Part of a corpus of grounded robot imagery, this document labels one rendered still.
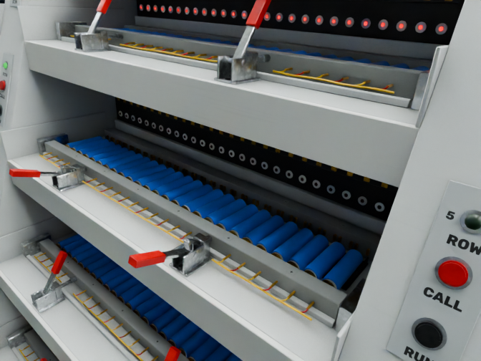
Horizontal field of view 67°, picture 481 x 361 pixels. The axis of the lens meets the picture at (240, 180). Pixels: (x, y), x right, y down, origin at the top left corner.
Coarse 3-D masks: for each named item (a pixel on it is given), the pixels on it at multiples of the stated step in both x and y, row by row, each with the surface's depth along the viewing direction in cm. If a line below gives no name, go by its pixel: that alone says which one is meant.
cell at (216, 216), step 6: (228, 204) 47; (234, 204) 47; (240, 204) 48; (222, 210) 46; (228, 210) 46; (234, 210) 47; (210, 216) 44; (216, 216) 45; (222, 216) 45; (216, 222) 44
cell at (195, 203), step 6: (210, 192) 50; (216, 192) 50; (222, 192) 51; (198, 198) 48; (204, 198) 48; (210, 198) 49; (216, 198) 50; (186, 204) 47; (192, 204) 47; (198, 204) 47; (204, 204) 48; (192, 210) 46
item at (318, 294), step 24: (48, 144) 62; (96, 168) 54; (120, 192) 50; (144, 192) 48; (168, 216) 45; (192, 216) 43; (216, 240) 40; (240, 240) 39; (240, 264) 38; (264, 264) 36; (288, 264) 36; (288, 288) 35; (312, 288) 33; (336, 312) 32
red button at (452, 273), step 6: (444, 264) 22; (450, 264) 22; (456, 264) 22; (462, 264) 22; (438, 270) 22; (444, 270) 22; (450, 270) 22; (456, 270) 22; (462, 270) 22; (444, 276) 22; (450, 276) 22; (456, 276) 22; (462, 276) 22; (444, 282) 22; (450, 282) 22; (456, 282) 22; (462, 282) 22
